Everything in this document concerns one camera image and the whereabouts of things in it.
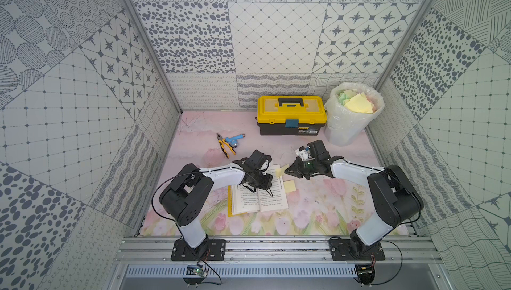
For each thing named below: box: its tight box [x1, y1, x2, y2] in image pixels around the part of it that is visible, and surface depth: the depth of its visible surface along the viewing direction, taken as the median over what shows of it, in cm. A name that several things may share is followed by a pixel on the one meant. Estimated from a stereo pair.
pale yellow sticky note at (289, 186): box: [283, 180, 297, 193], surface depth 90 cm
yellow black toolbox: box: [255, 95, 328, 136], surface depth 102 cm
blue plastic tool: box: [224, 133, 246, 149], surface depth 109 cm
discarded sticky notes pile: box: [336, 89, 375, 114], surface depth 88 cm
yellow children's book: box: [227, 164, 289, 217], surface depth 85 cm
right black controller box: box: [354, 264, 376, 286], surface depth 73 cm
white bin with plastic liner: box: [324, 82, 385, 147], surface depth 89 cm
